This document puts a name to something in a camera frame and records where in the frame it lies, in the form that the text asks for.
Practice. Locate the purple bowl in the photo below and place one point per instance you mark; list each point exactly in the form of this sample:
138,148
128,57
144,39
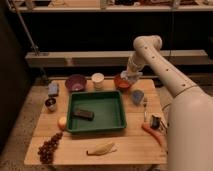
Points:
76,83

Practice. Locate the upper white shelf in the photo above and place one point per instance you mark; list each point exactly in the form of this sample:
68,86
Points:
110,5

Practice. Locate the metal fork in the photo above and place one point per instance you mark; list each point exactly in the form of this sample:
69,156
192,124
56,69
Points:
145,101

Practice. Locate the banana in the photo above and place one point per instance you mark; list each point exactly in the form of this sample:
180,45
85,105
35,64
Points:
102,149

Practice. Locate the grey blue towel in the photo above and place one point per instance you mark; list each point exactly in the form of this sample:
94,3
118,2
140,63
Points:
131,77

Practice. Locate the blue plastic cup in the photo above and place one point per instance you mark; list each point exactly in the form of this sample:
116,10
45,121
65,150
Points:
137,96

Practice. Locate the black rectangular block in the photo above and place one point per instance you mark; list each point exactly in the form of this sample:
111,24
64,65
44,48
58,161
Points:
84,114

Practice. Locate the small metal cup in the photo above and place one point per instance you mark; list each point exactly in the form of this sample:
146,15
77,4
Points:
50,104

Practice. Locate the white lower shelf beam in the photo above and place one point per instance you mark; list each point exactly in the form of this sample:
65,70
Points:
111,58

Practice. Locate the wooden table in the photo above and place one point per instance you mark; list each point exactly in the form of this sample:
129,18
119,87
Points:
131,146

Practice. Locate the green plastic tray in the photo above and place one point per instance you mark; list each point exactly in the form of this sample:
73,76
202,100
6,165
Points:
108,109

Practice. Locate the white cylindrical cup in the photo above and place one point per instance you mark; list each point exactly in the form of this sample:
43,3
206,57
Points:
97,79

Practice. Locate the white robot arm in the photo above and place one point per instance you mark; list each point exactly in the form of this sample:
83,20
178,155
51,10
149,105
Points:
190,130

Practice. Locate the bunch of red grapes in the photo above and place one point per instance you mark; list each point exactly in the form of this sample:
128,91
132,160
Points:
46,151

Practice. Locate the red bowl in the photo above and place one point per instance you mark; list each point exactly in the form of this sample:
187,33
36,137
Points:
121,84

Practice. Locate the metal pole stand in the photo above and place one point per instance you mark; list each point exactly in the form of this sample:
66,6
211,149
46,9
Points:
34,47

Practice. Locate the carrot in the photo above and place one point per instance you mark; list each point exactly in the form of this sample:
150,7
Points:
155,134

